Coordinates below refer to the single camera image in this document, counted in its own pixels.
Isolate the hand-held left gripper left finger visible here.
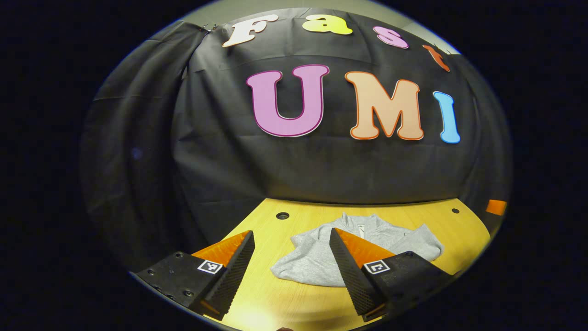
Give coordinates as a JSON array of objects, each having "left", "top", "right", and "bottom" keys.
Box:
[{"left": 133, "top": 230, "right": 256, "bottom": 321}]

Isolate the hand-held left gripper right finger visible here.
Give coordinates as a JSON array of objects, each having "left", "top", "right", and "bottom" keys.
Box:
[{"left": 329, "top": 227, "right": 455, "bottom": 322}]

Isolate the grey zip-neck sweatshirt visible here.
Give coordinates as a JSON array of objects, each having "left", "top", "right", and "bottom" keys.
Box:
[{"left": 270, "top": 212, "right": 445, "bottom": 288}]

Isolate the black backdrop cloth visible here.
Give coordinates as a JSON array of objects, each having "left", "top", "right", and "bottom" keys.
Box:
[{"left": 79, "top": 7, "right": 513, "bottom": 272}]

